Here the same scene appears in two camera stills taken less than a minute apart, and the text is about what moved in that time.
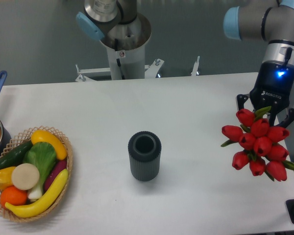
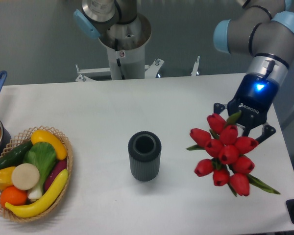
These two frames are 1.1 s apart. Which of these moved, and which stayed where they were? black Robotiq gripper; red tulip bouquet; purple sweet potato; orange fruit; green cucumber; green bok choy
Moved: red tulip bouquet; black Robotiq gripper
Stayed: purple sweet potato; orange fruit; green bok choy; green cucumber
